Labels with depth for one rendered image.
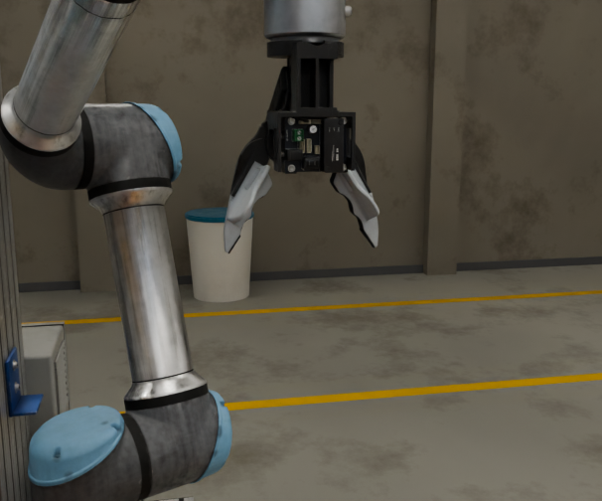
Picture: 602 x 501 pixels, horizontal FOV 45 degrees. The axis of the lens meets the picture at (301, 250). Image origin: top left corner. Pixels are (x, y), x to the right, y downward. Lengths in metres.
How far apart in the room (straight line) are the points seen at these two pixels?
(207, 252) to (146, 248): 5.05
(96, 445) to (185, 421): 0.13
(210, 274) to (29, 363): 4.79
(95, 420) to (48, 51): 0.46
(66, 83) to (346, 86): 6.04
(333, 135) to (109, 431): 0.49
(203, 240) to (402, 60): 2.51
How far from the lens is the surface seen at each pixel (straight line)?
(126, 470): 0.98
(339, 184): 0.72
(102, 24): 0.77
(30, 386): 1.39
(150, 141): 1.03
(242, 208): 0.68
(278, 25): 0.67
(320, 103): 0.67
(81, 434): 0.96
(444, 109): 6.99
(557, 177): 7.71
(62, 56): 0.81
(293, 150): 0.65
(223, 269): 6.07
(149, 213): 1.02
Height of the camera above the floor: 1.67
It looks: 12 degrees down
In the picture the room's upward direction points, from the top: straight up
